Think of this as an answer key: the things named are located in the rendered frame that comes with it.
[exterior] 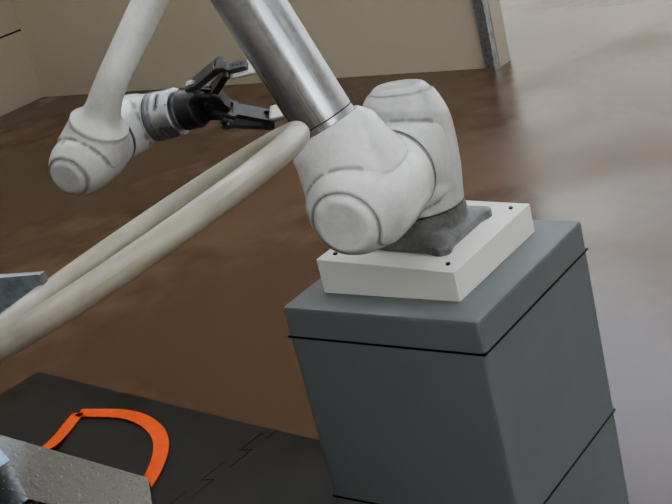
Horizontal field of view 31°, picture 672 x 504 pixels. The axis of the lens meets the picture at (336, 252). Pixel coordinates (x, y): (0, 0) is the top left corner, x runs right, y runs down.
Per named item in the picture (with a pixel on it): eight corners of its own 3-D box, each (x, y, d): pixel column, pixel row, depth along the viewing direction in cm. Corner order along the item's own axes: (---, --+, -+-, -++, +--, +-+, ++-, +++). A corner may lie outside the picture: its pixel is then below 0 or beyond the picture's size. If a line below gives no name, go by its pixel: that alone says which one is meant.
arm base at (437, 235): (390, 207, 229) (385, 179, 227) (495, 213, 217) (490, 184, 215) (337, 248, 216) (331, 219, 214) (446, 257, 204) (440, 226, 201)
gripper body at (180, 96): (192, 140, 222) (236, 129, 218) (166, 115, 215) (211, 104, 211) (196, 105, 225) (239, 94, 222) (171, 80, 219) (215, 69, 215)
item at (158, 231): (-115, 431, 137) (-131, 410, 137) (122, 247, 177) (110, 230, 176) (172, 264, 110) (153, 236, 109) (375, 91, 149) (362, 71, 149)
